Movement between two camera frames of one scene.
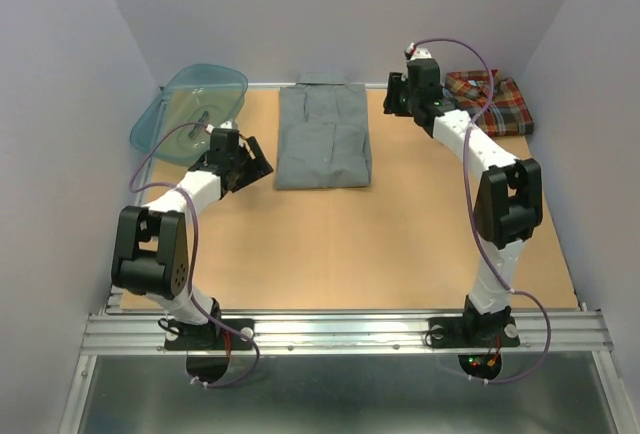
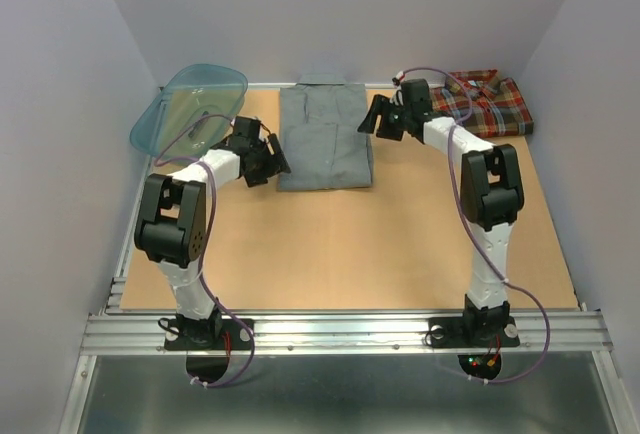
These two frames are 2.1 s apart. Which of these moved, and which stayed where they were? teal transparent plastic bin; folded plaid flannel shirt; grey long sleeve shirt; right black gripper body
Moved: right black gripper body
Stayed: folded plaid flannel shirt; grey long sleeve shirt; teal transparent plastic bin
